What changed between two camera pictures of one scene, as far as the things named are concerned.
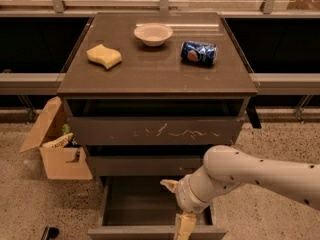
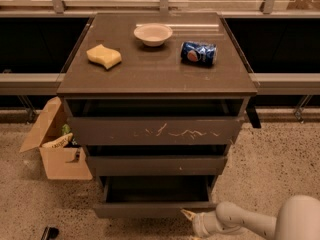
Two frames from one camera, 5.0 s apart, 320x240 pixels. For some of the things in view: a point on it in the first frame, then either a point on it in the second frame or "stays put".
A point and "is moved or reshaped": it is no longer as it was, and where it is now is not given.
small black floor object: [50, 233] stays put
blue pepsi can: [199, 52] stays put
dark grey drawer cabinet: [150, 93] stays put
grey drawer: [143, 208] is moved or reshaped
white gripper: [184, 194] -> [201, 223]
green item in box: [66, 129] stays put
